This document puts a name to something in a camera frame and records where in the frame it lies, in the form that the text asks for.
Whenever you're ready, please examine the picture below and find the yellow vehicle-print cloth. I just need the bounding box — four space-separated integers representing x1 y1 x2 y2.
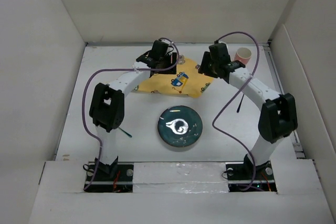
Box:
133 56 214 98

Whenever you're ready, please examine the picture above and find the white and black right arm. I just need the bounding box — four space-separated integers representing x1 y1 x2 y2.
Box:
198 43 298 179

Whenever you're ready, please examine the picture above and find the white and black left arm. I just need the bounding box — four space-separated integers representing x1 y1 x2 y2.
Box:
89 38 179 180

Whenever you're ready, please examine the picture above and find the pink paper cup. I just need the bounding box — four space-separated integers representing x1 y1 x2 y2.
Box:
234 47 251 65

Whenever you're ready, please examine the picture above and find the iridescent purple spoon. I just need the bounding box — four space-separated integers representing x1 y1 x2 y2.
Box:
236 95 244 113

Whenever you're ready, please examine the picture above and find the dark teal patterned plate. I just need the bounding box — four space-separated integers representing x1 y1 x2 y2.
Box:
157 105 203 148

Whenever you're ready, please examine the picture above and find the iridescent fork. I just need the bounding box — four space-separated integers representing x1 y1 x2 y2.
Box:
118 127 132 138

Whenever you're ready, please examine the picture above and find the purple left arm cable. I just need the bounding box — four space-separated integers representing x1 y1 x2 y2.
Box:
82 37 180 191

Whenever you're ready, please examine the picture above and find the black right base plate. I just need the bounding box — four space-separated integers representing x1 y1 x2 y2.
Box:
222 162 277 193

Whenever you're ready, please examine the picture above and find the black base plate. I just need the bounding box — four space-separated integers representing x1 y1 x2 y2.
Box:
222 162 277 193
83 162 134 193

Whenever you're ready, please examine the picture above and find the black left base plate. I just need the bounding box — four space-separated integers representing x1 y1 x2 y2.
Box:
83 162 134 193

